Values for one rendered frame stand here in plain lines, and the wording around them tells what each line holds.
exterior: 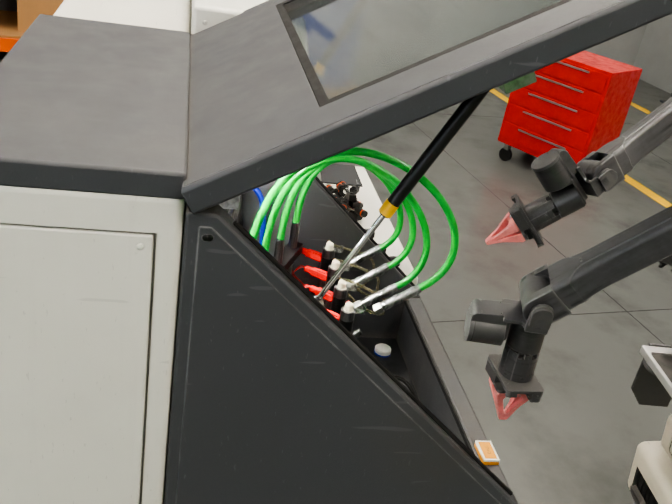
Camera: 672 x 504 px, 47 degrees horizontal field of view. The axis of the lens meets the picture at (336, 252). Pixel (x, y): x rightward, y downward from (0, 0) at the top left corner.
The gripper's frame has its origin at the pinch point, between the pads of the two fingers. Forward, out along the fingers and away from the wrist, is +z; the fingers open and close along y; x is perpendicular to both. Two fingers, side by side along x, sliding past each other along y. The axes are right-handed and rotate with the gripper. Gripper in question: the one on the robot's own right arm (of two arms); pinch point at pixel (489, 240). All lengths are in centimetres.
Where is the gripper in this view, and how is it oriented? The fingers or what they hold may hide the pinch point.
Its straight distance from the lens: 158.6
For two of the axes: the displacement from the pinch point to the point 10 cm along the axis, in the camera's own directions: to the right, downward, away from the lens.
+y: -5.6, -7.7, -3.1
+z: -8.2, 4.7, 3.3
